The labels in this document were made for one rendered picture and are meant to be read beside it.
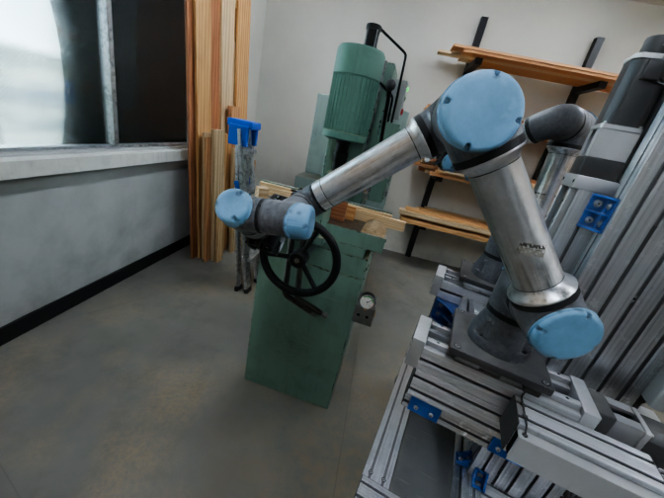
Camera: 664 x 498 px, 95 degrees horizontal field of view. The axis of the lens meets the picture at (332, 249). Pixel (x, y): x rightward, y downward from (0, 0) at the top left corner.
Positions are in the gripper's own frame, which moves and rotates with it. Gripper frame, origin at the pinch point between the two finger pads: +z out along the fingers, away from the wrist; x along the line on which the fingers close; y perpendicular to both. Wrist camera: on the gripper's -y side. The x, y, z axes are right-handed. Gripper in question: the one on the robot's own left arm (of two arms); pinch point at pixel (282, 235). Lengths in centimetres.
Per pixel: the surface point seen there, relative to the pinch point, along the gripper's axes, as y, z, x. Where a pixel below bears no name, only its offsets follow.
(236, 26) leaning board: -173, 107, -126
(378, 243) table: -9.7, 22.0, 29.1
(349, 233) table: -10.6, 21.6, 17.5
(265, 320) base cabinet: 32, 47, -12
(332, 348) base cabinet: 35, 48, 21
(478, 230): -87, 212, 116
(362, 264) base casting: -1.3, 27.0, 24.9
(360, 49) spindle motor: -67, -3, 7
